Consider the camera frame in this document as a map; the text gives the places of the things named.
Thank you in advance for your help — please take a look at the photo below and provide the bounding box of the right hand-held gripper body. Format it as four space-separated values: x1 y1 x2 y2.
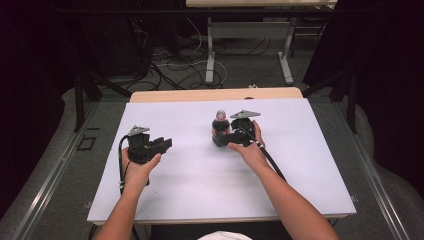
229 109 262 148

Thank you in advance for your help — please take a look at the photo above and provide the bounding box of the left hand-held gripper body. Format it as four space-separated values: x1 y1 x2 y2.
127 125 161 165

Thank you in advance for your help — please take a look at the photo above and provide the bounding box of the cola bottle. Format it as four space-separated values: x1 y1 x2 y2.
211 109 232 148

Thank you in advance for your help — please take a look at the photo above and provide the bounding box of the person's left hand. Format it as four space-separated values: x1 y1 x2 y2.
121 147 163 194

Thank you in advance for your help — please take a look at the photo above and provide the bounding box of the person's right hand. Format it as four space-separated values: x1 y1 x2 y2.
227 119 268 171

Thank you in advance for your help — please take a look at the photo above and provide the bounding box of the wooden table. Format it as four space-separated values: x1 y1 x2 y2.
129 87 304 104

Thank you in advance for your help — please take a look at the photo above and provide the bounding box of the black metal stand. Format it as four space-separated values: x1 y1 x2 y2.
301 66 358 134
73 66 133 133

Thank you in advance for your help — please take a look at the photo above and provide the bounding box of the person's white shirt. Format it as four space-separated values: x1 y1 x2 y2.
196 230 254 240

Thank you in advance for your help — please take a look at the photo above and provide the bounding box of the white-legged desk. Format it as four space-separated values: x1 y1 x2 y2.
185 0 338 86

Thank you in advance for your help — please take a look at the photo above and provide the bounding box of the dark curtain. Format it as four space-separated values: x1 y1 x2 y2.
0 0 79 219
301 0 424 199

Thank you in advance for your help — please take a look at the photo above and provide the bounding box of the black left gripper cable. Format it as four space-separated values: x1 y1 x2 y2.
116 134 131 195

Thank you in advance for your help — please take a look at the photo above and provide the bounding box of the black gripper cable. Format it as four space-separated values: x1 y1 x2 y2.
116 134 131 195
244 128 288 183

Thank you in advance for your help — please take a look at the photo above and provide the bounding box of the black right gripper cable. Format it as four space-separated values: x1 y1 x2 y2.
244 128 288 183

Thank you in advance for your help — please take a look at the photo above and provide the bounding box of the bundle of black floor cables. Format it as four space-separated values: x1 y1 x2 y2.
124 18 209 92

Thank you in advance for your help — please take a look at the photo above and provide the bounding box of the white floor cable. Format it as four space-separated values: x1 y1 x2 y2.
156 16 229 90

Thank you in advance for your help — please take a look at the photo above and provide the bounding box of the aluminium floor rail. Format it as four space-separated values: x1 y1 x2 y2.
9 101 101 240
333 101 412 240

